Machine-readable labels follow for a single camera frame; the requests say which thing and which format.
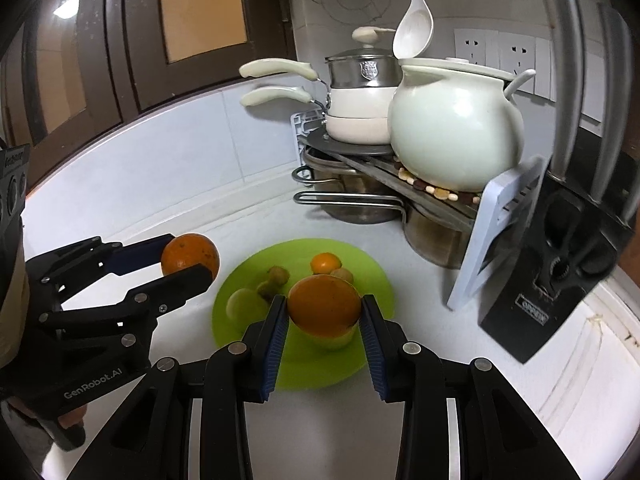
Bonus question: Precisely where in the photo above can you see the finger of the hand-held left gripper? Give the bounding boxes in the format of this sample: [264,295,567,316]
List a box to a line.
[39,265,214,345]
[27,233,177,287]

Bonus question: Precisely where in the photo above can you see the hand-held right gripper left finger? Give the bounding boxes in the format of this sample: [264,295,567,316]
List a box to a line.
[65,295,290,480]

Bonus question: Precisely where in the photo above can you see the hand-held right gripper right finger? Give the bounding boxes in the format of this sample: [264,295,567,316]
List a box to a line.
[361,294,571,480]

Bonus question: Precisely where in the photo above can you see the large rough orange with stem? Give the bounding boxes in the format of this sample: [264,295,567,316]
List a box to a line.
[160,233,221,283]

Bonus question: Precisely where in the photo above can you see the green oval plate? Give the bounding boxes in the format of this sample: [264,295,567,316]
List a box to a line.
[212,238,395,391]

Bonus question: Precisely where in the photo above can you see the round green fruit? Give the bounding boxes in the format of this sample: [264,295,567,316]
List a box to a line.
[226,287,261,320]

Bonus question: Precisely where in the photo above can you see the smooth orange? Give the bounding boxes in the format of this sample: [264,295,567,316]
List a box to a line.
[286,275,362,337]

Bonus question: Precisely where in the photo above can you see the medium tangerine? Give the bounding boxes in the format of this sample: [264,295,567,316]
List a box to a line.
[310,253,343,276]

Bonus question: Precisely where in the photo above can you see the person's left hand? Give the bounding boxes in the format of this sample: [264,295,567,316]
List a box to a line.
[57,404,89,437]

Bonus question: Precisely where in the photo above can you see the large green fruit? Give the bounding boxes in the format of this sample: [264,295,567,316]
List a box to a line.
[295,327,358,352]

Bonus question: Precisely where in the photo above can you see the small steel pot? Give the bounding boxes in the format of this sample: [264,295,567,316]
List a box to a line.
[402,199,474,270]

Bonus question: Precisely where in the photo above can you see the wide steel pot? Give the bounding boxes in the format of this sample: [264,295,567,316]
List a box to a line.
[292,147,407,225]

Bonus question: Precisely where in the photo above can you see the grey and white pot rack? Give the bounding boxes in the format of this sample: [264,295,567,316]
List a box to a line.
[291,110,548,311]

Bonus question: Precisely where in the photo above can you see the black knife block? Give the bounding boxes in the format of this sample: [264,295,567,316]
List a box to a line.
[477,155,633,365]

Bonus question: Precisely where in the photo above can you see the beaded trivet mat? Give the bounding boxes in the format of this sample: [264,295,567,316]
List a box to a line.
[392,157,483,206]

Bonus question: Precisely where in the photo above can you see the black kitchen scissors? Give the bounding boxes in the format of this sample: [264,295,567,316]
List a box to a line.
[541,194,603,283]

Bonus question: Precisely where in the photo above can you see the brown framed window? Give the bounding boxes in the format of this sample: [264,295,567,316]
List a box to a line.
[0,0,297,161]

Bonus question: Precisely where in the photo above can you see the white ceramic pot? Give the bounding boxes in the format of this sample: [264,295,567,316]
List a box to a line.
[388,57,537,192]

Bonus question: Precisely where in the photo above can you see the steel steamer pot with lid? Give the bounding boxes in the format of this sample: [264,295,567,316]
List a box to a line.
[324,26,404,92]

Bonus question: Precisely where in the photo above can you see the white plastic spoon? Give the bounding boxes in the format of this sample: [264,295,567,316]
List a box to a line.
[392,0,435,59]

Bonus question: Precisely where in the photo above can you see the cream frying pan with handle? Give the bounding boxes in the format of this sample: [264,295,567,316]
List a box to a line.
[240,86,397,144]

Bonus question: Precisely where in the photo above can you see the white wall socket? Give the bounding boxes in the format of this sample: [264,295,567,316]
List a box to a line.
[454,27,501,66]
[500,31,538,94]

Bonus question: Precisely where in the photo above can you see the silver handled knife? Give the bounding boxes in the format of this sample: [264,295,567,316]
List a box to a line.
[537,0,594,182]
[590,2,637,207]

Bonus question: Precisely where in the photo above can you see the white wall switch plate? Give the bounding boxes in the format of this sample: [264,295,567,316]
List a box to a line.
[535,37,554,99]

